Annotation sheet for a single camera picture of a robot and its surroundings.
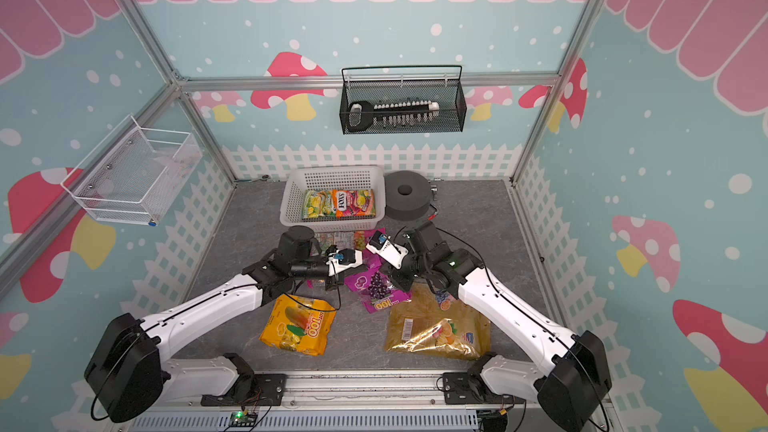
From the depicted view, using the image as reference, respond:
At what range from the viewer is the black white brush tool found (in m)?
0.89

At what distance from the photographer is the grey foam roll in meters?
1.07

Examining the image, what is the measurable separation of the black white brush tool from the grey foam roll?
252 mm
